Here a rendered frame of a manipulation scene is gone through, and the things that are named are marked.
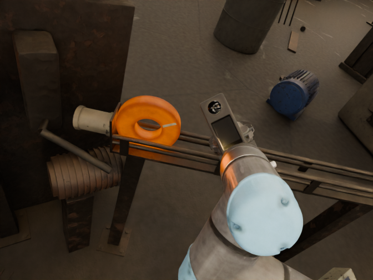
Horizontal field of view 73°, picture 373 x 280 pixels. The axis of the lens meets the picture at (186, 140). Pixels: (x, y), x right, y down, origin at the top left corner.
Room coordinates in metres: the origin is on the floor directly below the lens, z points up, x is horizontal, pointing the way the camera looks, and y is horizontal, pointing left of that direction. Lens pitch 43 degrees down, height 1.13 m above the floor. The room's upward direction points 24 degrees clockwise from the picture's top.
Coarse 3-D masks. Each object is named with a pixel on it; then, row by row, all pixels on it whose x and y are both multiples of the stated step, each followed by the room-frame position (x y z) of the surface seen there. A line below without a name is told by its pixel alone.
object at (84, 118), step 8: (80, 112) 0.41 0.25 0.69; (88, 112) 0.42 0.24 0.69; (96, 112) 0.42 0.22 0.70; (104, 112) 0.44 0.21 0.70; (112, 112) 0.44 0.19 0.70; (80, 120) 0.39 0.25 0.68; (88, 120) 0.40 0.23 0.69; (96, 120) 0.41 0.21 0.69; (104, 120) 0.41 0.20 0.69; (80, 128) 0.39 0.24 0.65; (88, 128) 0.40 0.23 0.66; (96, 128) 0.40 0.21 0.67; (104, 128) 0.40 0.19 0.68
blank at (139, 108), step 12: (144, 96) 0.45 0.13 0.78; (120, 108) 0.43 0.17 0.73; (132, 108) 0.42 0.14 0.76; (144, 108) 0.43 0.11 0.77; (156, 108) 0.44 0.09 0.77; (168, 108) 0.45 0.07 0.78; (120, 120) 0.42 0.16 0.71; (132, 120) 0.42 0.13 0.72; (156, 120) 0.44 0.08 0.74; (168, 120) 0.44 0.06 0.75; (120, 132) 0.42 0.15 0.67; (132, 132) 0.42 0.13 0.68; (144, 132) 0.45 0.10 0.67; (156, 132) 0.46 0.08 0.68; (168, 132) 0.45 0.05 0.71; (168, 144) 0.45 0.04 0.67
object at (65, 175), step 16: (64, 160) 0.37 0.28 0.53; (80, 160) 0.39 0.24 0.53; (112, 160) 0.44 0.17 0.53; (48, 176) 0.36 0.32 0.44; (64, 176) 0.33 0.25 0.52; (80, 176) 0.36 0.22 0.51; (96, 176) 0.38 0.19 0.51; (112, 176) 0.41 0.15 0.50; (64, 192) 0.31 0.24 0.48; (80, 192) 0.34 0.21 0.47; (64, 208) 0.35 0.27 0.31; (80, 208) 0.35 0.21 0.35; (64, 224) 0.36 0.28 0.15; (80, 224) 0.35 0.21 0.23; (80, 240) 0.36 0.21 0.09
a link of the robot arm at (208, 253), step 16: (208, 224) 0.17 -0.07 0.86; (208, 240) 0.15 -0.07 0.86; (224, 240) 0.15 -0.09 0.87; (192, 256) 0.14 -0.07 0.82; (208, 256) 0.14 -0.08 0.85; (224, 256) 0.14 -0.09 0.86; (240, 256) 0.14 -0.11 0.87; (256, 256) 0.15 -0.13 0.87; (192, 272) 0.13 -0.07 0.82; (208, 272) 0.13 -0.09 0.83; (224, 272) 0.13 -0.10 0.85; (240, 272) 0.14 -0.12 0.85; (256, 272) 0.14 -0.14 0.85; (272, 272) 0.15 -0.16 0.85
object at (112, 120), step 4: (120, 104) 0.46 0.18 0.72; (116, 108) 0.44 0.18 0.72; (116, 112) 0.43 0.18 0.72; (112, 116) 0.41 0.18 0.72; (116, 116) 0.43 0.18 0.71; (112, 120) 0.40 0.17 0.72; (112, 124) 0.40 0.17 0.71; (112, 128) 0.40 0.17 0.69; (116, 128) 0.43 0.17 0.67; (112, 132) 0.40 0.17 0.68; (116, 132) 0.43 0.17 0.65; (112, 140) 0.40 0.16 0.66; (112, 144) 0.40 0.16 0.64; (112, 148) 0.40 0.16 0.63
